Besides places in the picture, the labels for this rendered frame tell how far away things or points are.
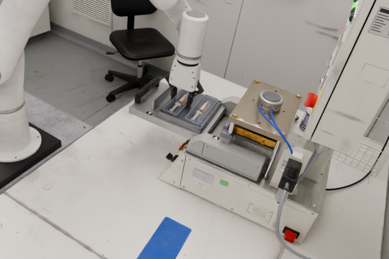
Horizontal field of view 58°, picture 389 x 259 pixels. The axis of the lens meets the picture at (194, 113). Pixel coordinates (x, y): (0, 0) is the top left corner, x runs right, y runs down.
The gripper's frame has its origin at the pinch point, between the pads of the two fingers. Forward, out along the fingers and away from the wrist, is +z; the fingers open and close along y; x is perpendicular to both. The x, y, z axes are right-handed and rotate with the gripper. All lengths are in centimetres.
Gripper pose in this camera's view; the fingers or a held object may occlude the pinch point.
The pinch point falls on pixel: (182, 97)
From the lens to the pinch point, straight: 127.0
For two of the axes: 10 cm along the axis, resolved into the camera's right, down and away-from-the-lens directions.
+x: 4.1, -4.9, 7.7
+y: 9.0, 3.6, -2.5
